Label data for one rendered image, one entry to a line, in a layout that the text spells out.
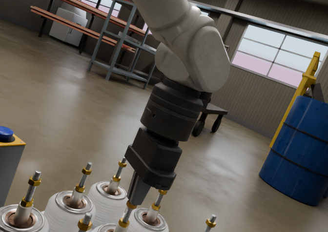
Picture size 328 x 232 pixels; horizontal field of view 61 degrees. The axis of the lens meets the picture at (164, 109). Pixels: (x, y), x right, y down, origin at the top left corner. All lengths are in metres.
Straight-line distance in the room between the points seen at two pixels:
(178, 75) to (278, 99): 6.47
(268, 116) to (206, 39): 6.50
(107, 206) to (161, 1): 0.46
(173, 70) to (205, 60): 0.07
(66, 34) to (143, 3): 9.24
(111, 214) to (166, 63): 0.37
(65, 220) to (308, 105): 2.20
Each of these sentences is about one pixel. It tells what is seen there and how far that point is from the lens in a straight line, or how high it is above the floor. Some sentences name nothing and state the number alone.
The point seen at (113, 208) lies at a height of 0.24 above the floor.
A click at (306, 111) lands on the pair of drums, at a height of 0.68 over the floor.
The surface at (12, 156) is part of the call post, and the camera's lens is 0.64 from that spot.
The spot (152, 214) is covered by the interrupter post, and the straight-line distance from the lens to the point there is 0.64.
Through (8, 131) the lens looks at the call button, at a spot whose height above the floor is 0.33.
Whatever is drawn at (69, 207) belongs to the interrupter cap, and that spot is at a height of 0.25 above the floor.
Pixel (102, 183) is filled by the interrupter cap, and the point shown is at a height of 0.25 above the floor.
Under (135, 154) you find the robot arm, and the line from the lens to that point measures 0.49.
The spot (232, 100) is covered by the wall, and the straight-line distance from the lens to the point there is 7.09.
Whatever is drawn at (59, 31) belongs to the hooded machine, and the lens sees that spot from 9.83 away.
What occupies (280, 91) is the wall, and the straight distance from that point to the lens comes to 6.89.
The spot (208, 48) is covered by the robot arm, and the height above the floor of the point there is 0.62.
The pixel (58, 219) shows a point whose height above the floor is 0.24.
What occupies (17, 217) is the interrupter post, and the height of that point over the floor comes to 0.26.
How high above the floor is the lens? 0.57
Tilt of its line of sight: 8 degrees down
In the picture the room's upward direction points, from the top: 23 degrees clockwise
